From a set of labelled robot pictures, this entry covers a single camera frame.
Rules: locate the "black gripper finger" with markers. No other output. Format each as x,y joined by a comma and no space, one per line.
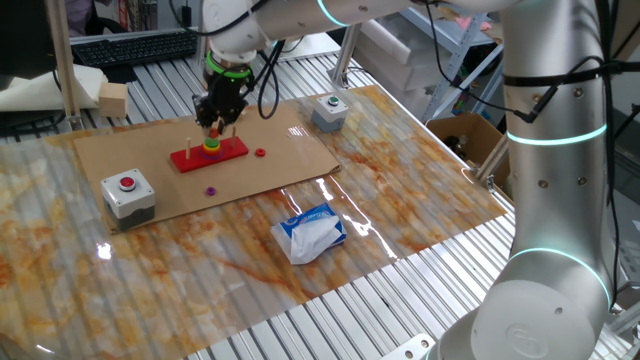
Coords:
234,117
202,117

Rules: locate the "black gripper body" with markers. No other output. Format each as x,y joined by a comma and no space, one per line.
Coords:
227,97

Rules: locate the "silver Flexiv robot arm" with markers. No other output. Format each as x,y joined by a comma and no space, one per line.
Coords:
555,200

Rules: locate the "red Hanoi base with pegs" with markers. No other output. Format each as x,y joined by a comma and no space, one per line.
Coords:
192,161

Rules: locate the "large wooden block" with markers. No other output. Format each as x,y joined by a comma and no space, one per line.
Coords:
113,100

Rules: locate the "brown cardboard sheet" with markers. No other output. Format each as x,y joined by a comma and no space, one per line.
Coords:
280,150

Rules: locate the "white flat board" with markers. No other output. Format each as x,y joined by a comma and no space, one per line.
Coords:
310,49

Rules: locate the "grey box with green button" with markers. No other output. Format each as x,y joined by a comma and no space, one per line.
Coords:
330,119

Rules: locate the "black keyboard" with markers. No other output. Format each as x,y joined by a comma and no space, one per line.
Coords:
135,49

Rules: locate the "grey box with red button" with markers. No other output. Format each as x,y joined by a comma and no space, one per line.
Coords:
127,207

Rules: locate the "blue white tissue pack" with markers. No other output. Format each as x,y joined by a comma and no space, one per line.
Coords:
310,235

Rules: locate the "marble pattern plastic mat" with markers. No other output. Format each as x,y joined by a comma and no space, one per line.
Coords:
200,280

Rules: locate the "white folded cloth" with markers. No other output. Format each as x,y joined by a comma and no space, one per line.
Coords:
35,92

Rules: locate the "white storage box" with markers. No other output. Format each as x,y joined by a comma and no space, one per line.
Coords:
395,60

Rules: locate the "black monitor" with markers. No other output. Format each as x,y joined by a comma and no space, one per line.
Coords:
25,40

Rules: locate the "grey metal shelf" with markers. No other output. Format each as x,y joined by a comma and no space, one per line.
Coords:
445,40

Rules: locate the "open cardboard box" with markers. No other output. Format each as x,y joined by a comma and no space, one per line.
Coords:
470,131

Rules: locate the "aluminium frame post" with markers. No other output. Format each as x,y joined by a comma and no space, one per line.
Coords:
492,162
345,55
64,60

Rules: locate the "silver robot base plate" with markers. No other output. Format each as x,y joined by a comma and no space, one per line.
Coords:
407,348

